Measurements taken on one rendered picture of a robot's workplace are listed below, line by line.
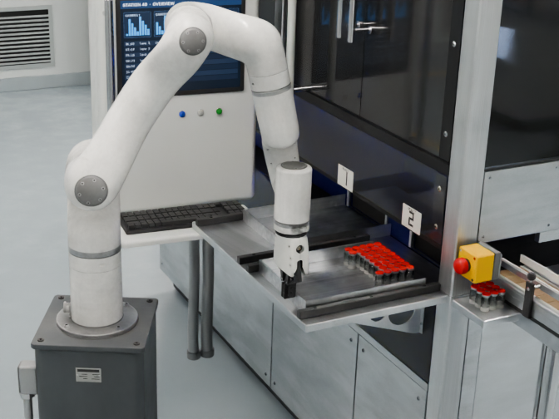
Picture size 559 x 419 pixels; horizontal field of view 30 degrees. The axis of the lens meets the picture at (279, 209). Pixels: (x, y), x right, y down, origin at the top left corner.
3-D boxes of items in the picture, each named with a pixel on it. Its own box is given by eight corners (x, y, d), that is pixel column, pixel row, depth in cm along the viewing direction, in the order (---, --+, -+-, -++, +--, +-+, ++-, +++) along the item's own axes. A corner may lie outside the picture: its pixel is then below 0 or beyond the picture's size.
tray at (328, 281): (371, 252, 284) (372, 239, 283) (424, 290, 263) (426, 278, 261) (259, 272, 270) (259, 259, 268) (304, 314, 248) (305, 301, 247)
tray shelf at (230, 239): (335, 204, 322) (336, 199, 321) (472, 297, 264) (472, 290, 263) (191, 227, 301) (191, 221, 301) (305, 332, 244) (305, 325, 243)
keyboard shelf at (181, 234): (236, 202, 344) (236, 194, 344) (265, 234, 320) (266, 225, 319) (101, 217, 329) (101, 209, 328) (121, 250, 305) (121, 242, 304)
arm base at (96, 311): (47, 337, 238) (44, 263, 231) (66, 300, 255) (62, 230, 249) (131, 341, 238) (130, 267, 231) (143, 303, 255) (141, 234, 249)
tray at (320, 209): (344, 204, 317) (344, 194, 316) (390, 234, 296) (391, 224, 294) (243, 220, 303) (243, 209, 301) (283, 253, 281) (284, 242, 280)
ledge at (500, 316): (496, 296, 265) (497, 289, 264) (529, 317, 254) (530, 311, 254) (451, 306, 259) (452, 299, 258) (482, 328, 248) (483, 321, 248)
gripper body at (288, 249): (315, 232, 242) (313, 275, 247) (295, 217, 251) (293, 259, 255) (287, 236, 239) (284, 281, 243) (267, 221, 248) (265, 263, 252)
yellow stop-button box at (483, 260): (480, 268, 257) (482, 241, 255) (498, 279, 251) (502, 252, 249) (455, 273, 254) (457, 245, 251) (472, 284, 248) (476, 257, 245)
